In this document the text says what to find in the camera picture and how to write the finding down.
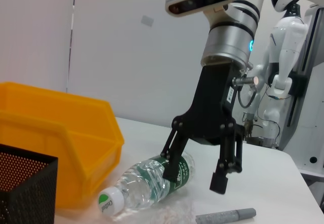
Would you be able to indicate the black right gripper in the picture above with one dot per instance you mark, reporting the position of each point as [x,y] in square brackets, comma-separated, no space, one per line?
[212,107]

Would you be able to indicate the clear green-label water bottle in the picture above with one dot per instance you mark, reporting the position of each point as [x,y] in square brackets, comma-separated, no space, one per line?
[141,183]

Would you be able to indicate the grey glitter pen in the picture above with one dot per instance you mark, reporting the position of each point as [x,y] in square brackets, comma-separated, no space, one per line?
[222,215]

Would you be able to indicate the black mesh pen holder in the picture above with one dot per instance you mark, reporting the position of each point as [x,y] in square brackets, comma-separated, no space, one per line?
[25,183]

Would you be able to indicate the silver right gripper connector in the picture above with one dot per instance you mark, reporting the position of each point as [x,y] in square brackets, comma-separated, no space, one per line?
[245,80]

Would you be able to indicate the white lift column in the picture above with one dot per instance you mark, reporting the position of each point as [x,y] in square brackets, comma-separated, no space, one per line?
[314,95]

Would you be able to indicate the yellow plastic bin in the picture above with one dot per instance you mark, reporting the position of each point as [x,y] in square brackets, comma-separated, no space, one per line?
[63,123]

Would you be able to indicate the grey wall sticker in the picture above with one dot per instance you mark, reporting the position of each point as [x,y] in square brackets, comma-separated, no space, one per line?
[147,21]

